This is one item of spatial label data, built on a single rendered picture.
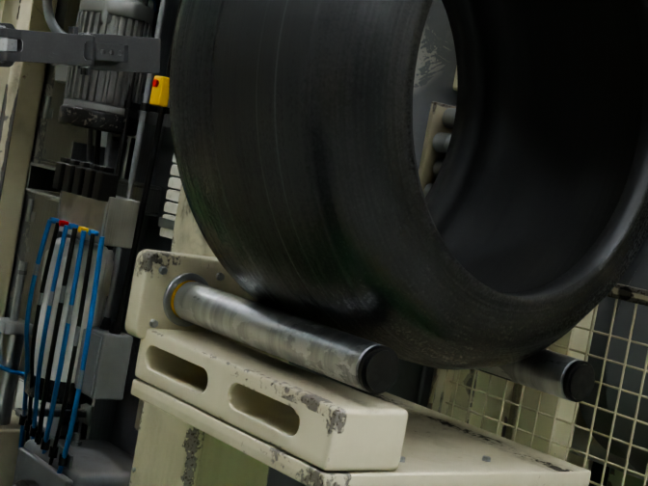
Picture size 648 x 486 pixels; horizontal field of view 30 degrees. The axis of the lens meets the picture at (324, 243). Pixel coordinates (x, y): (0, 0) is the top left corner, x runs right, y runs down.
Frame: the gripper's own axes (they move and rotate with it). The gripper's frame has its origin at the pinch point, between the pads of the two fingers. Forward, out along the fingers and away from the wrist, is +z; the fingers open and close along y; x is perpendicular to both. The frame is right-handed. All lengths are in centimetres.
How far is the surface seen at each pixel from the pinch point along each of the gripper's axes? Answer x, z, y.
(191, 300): 25.9, 19.1, 17.8
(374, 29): -3.4, 16.9, -13.1
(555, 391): 32, 47, -10
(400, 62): -0.9, 19.7, -13.5
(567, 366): 29, 47, -11
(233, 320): 26.3, 19.0, 9.0
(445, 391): 43, 66, 26
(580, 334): 35, 85, 19
